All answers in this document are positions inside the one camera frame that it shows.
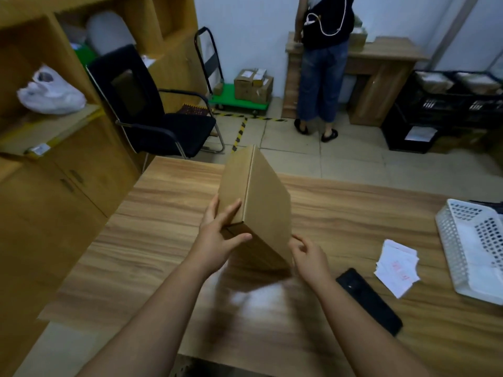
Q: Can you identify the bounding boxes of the person's right hand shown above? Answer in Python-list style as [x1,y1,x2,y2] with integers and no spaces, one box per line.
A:
[289,234,335,290]

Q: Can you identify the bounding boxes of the person's left hand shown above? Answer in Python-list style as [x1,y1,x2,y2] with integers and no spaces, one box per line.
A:
[188,194,254,279]

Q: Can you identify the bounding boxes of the black handheld scanner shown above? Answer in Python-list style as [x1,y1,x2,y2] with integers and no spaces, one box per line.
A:
[336,268,403,337]

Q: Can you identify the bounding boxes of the large plain cardboard box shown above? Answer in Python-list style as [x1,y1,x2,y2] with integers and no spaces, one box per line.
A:
[218,145,294,271]

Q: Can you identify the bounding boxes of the stack of white stickers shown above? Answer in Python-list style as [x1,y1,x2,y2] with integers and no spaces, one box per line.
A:
[374,239,421,300]

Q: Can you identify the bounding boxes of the person's left forearm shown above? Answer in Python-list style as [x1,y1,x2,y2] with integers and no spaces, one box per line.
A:
[76,261,209,377]

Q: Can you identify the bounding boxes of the person's right forearm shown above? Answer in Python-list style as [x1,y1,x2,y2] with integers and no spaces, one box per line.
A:
[314,276,433,377]

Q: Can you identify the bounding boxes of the medium taped cardboard box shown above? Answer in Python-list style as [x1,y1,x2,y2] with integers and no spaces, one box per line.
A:
[234,76,275,105]

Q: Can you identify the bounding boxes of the stack of large cardboard boxes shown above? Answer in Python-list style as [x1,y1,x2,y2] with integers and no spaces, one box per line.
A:
[0,0,208,377]

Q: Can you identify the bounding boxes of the stack of small cardboard boxes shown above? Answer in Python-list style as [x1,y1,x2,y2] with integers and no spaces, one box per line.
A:
[348,15,369,51]

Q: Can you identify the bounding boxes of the labelled flat cardboard box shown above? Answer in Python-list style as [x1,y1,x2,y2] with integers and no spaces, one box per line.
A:
[455,73,502,95]

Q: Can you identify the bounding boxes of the white perforated plastic tray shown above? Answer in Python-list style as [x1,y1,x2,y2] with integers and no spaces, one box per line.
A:
[435,198,503,307]

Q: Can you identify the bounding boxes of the black plastic crates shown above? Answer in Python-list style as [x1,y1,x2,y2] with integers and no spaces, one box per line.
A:
[381,105,442,154]

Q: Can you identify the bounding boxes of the green platform trolley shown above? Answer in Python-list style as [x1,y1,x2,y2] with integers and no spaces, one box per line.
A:
[194,26,275,117]

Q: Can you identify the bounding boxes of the pile of translucent backing papers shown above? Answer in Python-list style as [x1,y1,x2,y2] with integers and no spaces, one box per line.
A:
[457,225,503,295]

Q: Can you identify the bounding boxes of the black office chair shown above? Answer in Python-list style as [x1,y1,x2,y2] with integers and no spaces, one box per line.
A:
[85,44,226,170]

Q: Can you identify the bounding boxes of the black scanners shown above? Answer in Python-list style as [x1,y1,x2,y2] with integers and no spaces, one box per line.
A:
[469,199,503,215]

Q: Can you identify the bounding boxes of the wooden drawer desk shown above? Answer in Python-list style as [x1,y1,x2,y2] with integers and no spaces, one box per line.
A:
[282,31,430,127]

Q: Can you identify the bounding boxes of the flat brown parcel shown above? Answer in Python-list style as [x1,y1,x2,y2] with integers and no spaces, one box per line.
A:
[0,105,106,158]

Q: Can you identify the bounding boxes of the knotted white plastic bag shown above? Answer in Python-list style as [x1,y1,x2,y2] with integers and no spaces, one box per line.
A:
[17,64,87,116]

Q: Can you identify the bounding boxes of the small green packet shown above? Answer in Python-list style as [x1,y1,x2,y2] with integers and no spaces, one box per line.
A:
[72,45,99,68]

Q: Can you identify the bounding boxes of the grey soft parcel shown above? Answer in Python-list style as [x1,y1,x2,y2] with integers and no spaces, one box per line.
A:
[86,11,137,56]

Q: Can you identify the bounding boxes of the white standing air conditioner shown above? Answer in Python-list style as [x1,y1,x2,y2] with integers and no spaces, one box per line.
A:
[432,0,503,73]

